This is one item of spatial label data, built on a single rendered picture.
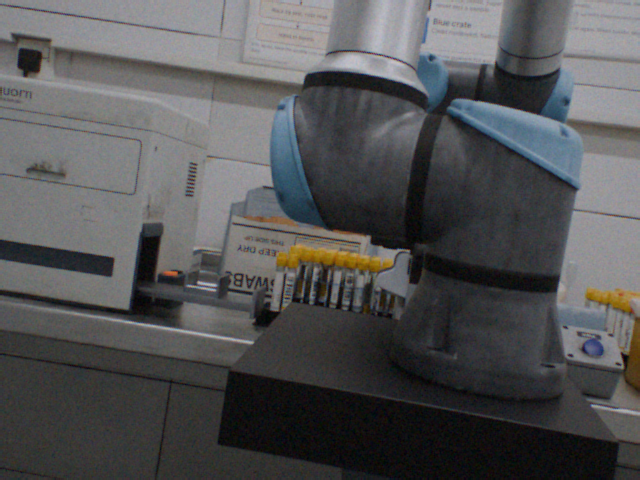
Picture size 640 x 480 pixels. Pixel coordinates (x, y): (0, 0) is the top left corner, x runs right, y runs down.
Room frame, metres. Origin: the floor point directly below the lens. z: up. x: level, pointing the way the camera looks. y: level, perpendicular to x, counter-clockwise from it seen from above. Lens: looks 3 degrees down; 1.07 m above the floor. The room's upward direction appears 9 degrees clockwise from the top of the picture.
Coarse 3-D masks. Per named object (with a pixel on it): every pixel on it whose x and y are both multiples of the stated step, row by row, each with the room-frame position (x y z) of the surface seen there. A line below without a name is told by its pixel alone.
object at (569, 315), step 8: (560, 304) 1.07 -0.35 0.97; (560, 312) 1.05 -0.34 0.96; (568, 312) 1.05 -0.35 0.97; (576, 312) 1.05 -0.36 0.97; (584, 312) 1.05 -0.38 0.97; (592, 312) 1.05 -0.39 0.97; (600, 312) 1.05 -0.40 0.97; (560, 320) 1.05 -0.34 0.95; (568, 320) 1.05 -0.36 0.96; (576, 320) 1.05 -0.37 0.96; (584, 320) 1.05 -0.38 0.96; (592, 320) 1.05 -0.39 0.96; (600, 320) 1.05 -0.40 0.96; (592, 328) 1.05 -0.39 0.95; (600, 328) 1.05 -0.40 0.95
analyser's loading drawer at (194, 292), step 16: (192, 272) 1.03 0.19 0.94; (144, 288) 1.01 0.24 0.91; (160, 288) 1.02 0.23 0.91; (176, 288) 1.05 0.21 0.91; (192, 288) 1.01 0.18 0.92; (208, 288) 1.06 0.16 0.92; (224, 288) 1.04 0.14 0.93; (208, 304) 1.01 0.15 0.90; (224, 304) 1.00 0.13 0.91; (240, 304) 1.00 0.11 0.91; (256, 304) 1.00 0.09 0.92
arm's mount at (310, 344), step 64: (320, 320) 0.76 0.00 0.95; (384, 320) 0.80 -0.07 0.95; (256, 384) 0.55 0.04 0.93; (320, 384) 0.54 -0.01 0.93; (384, 384) 0.57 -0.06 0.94; (256, 448) 0.54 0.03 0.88; (320, 448) 0.54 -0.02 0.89; (384, 448) 0.54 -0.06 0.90; (448, 448) 0.53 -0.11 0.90; (512, 448) 0.53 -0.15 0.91; (576, 448) 0.52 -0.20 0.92
